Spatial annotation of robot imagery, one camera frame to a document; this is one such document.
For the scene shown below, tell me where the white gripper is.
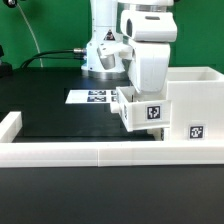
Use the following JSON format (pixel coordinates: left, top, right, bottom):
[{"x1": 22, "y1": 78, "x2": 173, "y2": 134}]
[{"x1": 120, "y1": 10, "x2": 177, "y2": 94}]

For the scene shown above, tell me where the white drawer box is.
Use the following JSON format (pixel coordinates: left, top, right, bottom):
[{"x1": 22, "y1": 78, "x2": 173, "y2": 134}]
[
  {"x1": 110, "y1": 86, "x2": 171, "y2": 132},
  {"x1": 147, "y1": 128, "x2": 164, "y2": 141}
]

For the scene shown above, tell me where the white drawer box front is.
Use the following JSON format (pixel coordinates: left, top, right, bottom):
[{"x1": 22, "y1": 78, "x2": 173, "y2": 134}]
[{"x1": 147, "y1": 128, "x2": 164, "y2": 141}]

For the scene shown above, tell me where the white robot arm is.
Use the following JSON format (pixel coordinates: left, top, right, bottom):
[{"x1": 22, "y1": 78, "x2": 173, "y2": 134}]
[{"x1": 82, "y1": 0, "x2": 177, "y2": 94}]

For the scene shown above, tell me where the white drawer cabinet housing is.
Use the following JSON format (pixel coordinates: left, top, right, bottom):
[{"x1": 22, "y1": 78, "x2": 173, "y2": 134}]
[{"x1": 161, "y1": 67, "x2": 224, "y2": 141}]

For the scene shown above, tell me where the white marker tag sheet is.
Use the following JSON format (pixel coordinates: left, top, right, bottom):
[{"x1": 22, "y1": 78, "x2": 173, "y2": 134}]
[{"x1": 65, "y1": 89, "x2": 117, "y2": 104}]

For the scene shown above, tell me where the black object at left edge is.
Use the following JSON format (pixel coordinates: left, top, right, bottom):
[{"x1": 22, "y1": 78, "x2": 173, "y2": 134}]
[{"x1": 0, "y1": 45, "x2": 13, "y2": 78}]

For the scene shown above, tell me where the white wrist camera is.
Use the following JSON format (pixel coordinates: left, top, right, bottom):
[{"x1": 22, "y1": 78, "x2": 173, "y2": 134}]
[{"x1": 96, "y1": 43, "x2": 133, "y2": 71}]

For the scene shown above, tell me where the black cable with connector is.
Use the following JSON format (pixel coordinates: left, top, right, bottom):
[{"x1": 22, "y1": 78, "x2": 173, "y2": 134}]
[{"x1": 19, "y1": 47, "x2": 88, "y2": 68}]

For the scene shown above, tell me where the thin white background cable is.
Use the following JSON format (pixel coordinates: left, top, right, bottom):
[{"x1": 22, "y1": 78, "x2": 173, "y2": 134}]
[{"x1": 13, "y1": 0, "x2": 44, "y2": 68}]

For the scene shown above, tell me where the white border fence frame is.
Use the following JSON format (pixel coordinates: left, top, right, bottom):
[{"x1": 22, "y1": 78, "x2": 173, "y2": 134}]
[{"x1": 0, "y1": 112, "x2": 224, "y2": 168}]

